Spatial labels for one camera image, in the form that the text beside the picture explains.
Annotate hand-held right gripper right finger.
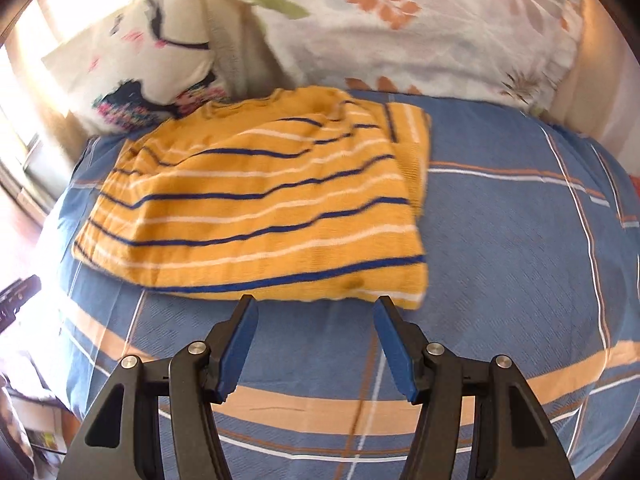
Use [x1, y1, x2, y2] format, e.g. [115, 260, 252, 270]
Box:
[372, 295, 577, 480]

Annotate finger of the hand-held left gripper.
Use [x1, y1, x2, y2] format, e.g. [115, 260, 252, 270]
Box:
[0, 275, 42, 333]

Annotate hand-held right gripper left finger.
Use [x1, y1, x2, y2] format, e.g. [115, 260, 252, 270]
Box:
[57, 294, 260, 480]

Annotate yellow striped sweater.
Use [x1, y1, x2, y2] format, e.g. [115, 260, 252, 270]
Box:
[72, 86, 433, 311]

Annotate blue plaid bed sheet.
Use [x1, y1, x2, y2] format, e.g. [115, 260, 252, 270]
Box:
[30, 89, 640, 480]

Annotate white cushion with figure print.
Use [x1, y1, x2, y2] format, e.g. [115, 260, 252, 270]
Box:
[41, 0, 233, 136]

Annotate white leaf print pillow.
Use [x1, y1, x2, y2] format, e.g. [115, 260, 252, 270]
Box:
[220, 0, 586, 118]

